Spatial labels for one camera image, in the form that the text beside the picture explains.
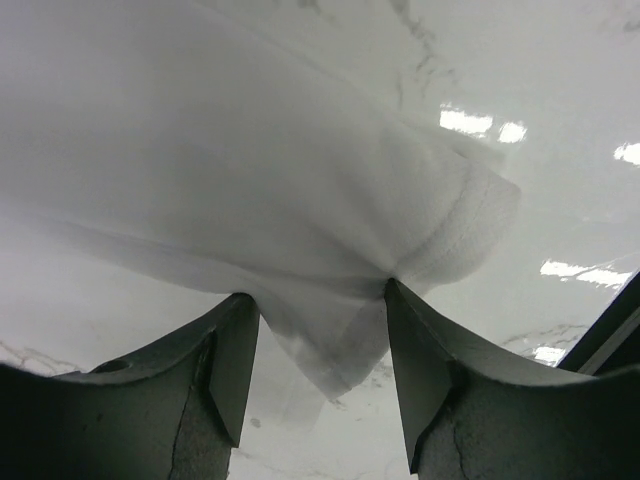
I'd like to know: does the white t shirt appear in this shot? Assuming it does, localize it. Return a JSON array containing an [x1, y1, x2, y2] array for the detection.
[[1, 1, 521, 398]]

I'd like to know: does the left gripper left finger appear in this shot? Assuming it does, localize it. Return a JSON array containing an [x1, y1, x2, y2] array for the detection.
[[1, 294, 259, 479]]

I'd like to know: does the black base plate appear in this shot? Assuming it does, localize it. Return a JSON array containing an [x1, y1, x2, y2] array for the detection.
[[557, 274, 640, 376]]

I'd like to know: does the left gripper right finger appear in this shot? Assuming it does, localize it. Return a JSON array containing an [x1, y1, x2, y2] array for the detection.
[[385, 281, 639, 479]]

